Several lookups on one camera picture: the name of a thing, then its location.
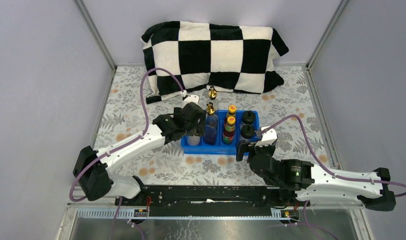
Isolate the seed shaker black cap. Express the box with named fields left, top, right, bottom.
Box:
left=241, top=110, right=256, bottom=126
left=240, top=124, right=255, bottom=142

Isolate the sauce bottle yellow cap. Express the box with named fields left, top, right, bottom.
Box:
left=222, top=116, right=236, bottom=144
left=226, top=104, right=237, bottom=119

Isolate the glass oil bottle gold stopper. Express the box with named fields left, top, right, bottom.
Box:
left=208, top=86, right=219, bottom=112
left=204, top=102, right=218, bottom=145

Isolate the clear jar with steel lid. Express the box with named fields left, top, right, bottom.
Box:
left=186, top=135, right=201, bottom=146

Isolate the blue plastic divided bin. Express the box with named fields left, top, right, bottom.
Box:
left=181, top=109, right=244, bottom=155

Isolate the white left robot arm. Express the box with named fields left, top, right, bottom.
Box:
left=69, top=102, right=206, bottom=206

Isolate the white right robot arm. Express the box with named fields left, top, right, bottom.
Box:
left=236, top=141, right=396, bottom=212

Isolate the floral patterned tablecloth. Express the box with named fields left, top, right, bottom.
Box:
left=94, top=66, right=335, bottom=186

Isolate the black and white checkered blanket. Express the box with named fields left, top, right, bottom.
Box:
left=141, top=21, right=289, bottom=104

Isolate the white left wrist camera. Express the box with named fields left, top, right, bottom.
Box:
left=182, top=94, right=200, bottom=107

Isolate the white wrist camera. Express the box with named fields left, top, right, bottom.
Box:
left=255, top=126, right=278, bottom=147
left=182, top=94, right=200, bottom=107

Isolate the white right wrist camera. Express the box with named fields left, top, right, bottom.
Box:
left=255, top=126, right=278, bottom=147

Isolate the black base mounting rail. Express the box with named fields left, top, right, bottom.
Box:
left=115, top=185, right=304, bottom=218

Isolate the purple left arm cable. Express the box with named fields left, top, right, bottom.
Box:
left=69, top=67, right=187, bottom=240

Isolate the aluminium frame post left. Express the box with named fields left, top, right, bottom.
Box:
left=73, top=0, right=117, bottom=70

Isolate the aluminium frame post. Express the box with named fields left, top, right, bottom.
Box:
left=73, top=0, right=117, bottom=70
left=306, top=0, right=350, bottom=69

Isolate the aluminium frame post right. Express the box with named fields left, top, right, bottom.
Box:
left=306, top=0, right=350, bottom=69

